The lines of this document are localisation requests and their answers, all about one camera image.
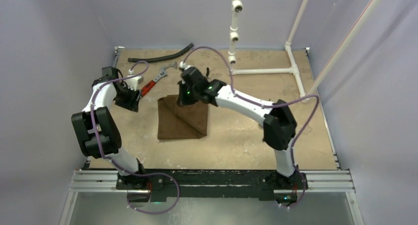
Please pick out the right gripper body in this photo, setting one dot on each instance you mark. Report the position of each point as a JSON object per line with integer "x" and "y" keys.
{"x": 186, "y": 97}

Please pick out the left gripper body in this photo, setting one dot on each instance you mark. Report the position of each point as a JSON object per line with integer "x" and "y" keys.
{"x": 127, "y": 98}

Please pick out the brown cloth napkin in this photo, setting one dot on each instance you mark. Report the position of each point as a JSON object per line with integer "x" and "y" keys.
{"x": 181, "y": 122}

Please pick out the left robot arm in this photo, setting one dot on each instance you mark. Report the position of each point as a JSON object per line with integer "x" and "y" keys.
{"x": 96, "y": 130}

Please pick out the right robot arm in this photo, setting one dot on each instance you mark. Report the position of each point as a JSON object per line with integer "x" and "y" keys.
{"x": 275, "y": 119}

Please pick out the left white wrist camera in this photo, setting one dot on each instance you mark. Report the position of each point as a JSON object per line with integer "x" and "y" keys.
{"x": 133, "y": 80}

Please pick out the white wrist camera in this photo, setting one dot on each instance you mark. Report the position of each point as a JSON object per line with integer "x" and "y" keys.
{"x": 183, "y": 67}
{"x": 133, "y": 80}

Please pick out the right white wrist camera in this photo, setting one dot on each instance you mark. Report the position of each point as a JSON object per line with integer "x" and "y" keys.
{"x": 183, "y": 67}

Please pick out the red handled adjustable wrench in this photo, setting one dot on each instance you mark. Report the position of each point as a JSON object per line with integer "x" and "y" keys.
{"x": 162, "y": 73}

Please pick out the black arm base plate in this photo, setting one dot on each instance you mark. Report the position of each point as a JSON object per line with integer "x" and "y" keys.
{"x": 265, "y": 185}

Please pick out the aluminium frame rail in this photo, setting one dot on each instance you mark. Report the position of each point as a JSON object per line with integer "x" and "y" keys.
{"x": 234, "y": 142}

